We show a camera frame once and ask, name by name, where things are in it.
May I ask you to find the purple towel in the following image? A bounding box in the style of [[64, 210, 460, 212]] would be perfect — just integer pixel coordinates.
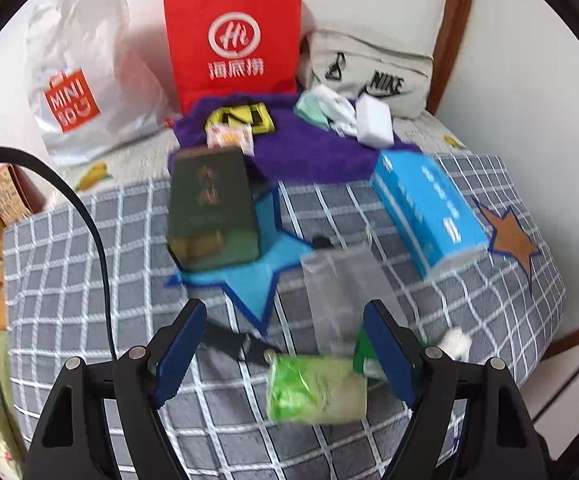
[[168, 93, 423, 186]]

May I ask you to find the blue tissue pack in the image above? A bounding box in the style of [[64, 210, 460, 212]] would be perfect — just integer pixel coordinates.
[[371, 151, 488, 281]]

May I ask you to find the white tissue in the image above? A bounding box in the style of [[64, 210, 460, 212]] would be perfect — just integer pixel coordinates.
[[437, 327, 472, 362]]

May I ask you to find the yellow black mesh pouch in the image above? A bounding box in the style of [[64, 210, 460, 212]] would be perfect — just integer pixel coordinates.
[[204, 103, 275, 136]]

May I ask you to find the dark green tea box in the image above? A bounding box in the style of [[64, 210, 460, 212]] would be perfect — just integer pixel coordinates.
[[167, 146, 261, 272]]

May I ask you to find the black cable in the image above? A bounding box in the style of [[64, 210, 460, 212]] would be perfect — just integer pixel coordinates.
[[0, 145, 120, 361]]

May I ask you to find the white sponge block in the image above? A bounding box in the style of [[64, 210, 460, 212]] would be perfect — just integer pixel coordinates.
[[355, 94, 395, 150]]

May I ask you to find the blue star patch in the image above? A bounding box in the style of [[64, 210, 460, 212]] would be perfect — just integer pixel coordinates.
[[164, 186, 314, 336]]

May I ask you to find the brown wooden door frame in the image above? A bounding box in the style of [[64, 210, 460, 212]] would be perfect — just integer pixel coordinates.
[[426, 0, 473, 114]]

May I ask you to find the fruit print sachet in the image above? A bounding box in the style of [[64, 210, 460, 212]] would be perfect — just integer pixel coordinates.
[[206, 124, 254, 156]]

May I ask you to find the red Haidilao paper bag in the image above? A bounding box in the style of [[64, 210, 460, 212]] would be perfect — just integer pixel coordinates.
[[163, 0, 303, 114]]

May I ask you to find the red patterned box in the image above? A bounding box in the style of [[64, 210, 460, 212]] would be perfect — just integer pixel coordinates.
[[0, 164, 45, 226]]

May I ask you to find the grey checked cloth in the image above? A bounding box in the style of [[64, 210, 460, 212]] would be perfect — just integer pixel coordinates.
[[4, 153, 565, 479]]

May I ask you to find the clear plastic bag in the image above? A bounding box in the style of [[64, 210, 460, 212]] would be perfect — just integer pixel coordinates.
[[301, 244, 408, 358]]

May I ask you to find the green wet wipes packet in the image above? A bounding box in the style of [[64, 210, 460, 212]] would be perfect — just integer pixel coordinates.
[[352, 330, 387, 382]]

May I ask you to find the newspaper print sheet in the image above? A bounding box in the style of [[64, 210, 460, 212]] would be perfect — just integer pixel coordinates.
[[58, 112, 469, 194]]

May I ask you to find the orange star patch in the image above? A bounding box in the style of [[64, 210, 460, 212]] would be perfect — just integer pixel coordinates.
[[474, 200, 542, 292]]

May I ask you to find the light green tissue pack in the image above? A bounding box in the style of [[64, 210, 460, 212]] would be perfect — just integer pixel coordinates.
[[266, 354, 367, 425]]

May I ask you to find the beige Nike bag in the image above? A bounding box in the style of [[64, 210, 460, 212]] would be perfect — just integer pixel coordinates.
[[299, 28, 434, 119]]

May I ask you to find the white rubber glove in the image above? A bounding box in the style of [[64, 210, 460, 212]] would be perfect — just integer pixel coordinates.
[[294, 84, 358, 138]]

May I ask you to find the white Miniso plastic bag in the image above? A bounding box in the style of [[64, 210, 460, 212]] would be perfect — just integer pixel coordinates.
[[26, 0, 173, 168]]

